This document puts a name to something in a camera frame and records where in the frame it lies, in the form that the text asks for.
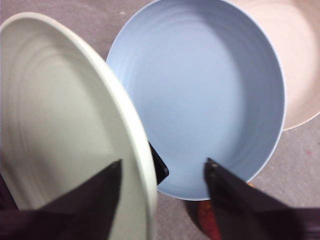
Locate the green plate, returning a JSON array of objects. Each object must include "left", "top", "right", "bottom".
[{"left": 0, "top": 11, "right": 159, "bottom": 240}]

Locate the red apple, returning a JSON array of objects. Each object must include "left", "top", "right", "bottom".
[{"left": 197, "top": 181, "right": 254, "bottom": 240}]

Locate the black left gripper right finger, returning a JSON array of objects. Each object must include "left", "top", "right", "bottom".
[{"left": 204, "top": 157, "right": 320, "bottom": 240}]

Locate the beige plate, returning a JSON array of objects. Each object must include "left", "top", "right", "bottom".
[{"left": 229, "top": 0, "right": 318, "bottom": 132}]

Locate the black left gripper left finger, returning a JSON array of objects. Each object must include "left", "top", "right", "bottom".
[{"left": 0, "top": 158, "right": 124, "bottom": 240}]

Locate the blue plate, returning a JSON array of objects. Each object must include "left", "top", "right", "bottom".
[{"left": 106, "top": 0, "right": 287, "bottom": 201}]

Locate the black plate rack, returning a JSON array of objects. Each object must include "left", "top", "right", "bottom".
[{"left": 148, "top": 141, "right": 170, "bottom": 186}]

